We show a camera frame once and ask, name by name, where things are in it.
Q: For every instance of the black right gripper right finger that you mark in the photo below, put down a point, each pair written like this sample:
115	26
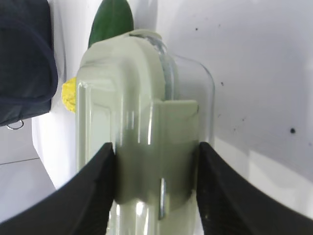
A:
229	205

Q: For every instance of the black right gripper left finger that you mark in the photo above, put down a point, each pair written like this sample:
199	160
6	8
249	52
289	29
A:
80	207

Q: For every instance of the yellow lemon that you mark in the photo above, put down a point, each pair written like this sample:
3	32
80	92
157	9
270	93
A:
69	94

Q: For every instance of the glass container green lid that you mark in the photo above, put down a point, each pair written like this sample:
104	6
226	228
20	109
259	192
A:
153	109

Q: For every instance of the navy blue lunch bag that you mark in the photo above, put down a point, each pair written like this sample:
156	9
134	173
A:
28	72

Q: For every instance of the green cucumber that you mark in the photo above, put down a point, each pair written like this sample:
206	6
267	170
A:
113	18

